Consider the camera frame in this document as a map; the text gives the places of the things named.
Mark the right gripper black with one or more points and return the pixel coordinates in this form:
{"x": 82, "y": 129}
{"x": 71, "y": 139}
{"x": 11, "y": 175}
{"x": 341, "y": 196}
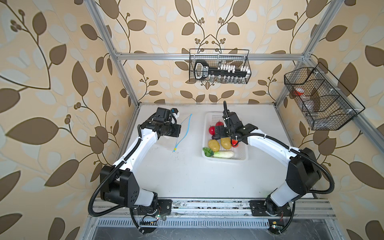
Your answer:
{"x": 221, "y": 130}

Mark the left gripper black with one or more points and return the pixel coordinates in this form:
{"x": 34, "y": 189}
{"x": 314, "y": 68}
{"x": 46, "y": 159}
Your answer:
{"x": 176, "y": 129}

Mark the clear zip top bag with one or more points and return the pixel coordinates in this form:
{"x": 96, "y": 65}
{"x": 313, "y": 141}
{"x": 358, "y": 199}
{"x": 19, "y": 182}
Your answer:
{"x": 175, "y": 144}

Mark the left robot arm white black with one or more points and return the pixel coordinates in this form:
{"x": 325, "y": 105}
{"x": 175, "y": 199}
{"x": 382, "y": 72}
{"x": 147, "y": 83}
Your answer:
{"x": 118, "y": 183}

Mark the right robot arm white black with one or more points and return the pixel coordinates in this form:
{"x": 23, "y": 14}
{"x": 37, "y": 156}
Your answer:
{"x": 304, "y": 174}

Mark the red yellow mango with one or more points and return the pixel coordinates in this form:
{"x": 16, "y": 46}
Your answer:
{"x": 234, "y": 143}

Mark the yellow potato right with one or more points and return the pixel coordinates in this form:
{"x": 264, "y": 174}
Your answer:
{"x": 226, "y": 143}

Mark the yellow potato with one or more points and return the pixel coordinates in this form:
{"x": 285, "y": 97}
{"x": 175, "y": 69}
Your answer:
{"x": 214, "y": 145}
{"x": 226, "y": 143}

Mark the white plastic perforated basket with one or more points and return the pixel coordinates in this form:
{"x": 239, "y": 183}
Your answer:
{"x": 241, "y": 152}

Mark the yellow potato left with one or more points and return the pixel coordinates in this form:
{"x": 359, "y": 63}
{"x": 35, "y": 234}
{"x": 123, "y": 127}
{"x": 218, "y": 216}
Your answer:
{"x": 214, "y": 145}

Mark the white radish green leaves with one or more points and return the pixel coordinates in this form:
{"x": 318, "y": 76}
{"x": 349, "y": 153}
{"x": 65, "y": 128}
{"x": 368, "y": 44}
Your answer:
{"x": 219, "y": 154}

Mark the black white tool in basket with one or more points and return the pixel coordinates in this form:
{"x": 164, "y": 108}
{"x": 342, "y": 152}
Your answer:
{"x": 202, "y": 70}

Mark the red capped bottle in basket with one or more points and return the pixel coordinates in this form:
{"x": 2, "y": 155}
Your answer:
{"x": 297, "y": 92}

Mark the black wire basket back wall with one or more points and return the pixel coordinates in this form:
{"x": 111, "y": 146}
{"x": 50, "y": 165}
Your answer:
{"x": 235, "y": 57}

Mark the black wire basket wall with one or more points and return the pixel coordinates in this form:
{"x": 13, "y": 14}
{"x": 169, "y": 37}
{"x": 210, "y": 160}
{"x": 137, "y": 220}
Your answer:
{"x": 235, "y": 57}
{"x": 328, "y": 103}

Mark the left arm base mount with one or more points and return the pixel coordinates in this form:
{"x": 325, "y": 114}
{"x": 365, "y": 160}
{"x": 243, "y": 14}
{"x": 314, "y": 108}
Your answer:
{"x": 146, "y": 219}

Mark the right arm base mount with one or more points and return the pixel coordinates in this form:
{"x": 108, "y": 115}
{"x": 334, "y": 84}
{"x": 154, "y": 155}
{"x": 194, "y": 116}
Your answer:
{"x": 267, "y": 208}

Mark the black wire basket right wall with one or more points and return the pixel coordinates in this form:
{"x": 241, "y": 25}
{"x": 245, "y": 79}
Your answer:
{"x": 328, "y": 103}

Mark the aluminium frame rail front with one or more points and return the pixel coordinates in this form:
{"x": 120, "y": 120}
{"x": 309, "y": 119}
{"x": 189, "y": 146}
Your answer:
{"x": 242, "y": 208}

